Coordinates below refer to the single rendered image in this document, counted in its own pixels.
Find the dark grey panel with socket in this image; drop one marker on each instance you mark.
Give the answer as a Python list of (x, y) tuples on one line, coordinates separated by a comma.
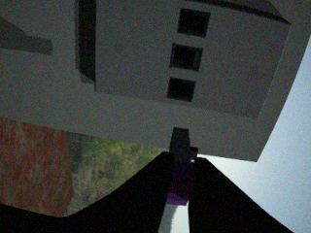
[(132, 70)]

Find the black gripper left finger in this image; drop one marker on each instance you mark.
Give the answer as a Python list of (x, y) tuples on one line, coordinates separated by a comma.
[(135, 207)]

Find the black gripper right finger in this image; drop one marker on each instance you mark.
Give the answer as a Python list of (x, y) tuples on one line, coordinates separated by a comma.
[(217, 205)]

